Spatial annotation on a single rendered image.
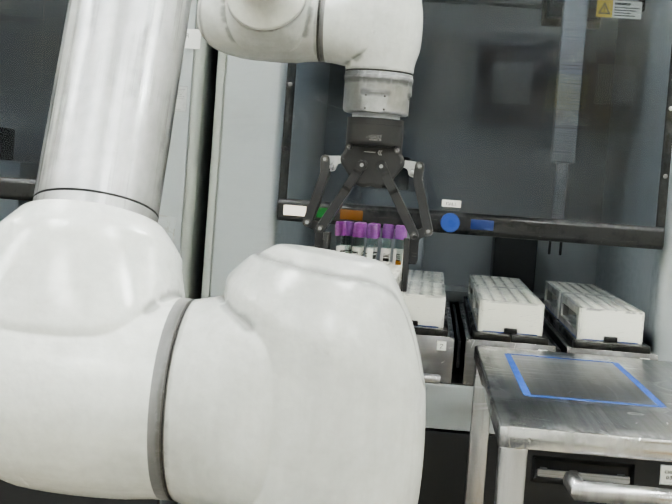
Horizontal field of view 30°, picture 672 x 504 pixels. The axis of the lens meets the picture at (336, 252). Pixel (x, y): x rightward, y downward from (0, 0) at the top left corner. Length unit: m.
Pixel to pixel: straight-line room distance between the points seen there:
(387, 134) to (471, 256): 1.16
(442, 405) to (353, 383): 1.06
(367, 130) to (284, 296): 0.76
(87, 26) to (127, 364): 0.29
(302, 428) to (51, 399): 0.18
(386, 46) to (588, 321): 0.59
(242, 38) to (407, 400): 0.83
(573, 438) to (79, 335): 0.47
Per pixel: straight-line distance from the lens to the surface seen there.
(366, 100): 1.62
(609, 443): 1.16
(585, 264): 2.77
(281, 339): 0.87
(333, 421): 0.87
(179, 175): 2.04
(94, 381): 0.90
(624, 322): 1.97
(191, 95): 2.04
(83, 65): 1.02
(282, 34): 1.62
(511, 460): 1.15
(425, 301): 1.95
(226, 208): 2.02
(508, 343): 1.92
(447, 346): 1.92
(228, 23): 1.64
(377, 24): 1.62
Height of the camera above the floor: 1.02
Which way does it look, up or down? 3 degrees down
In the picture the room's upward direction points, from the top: 4 degrees clockwise
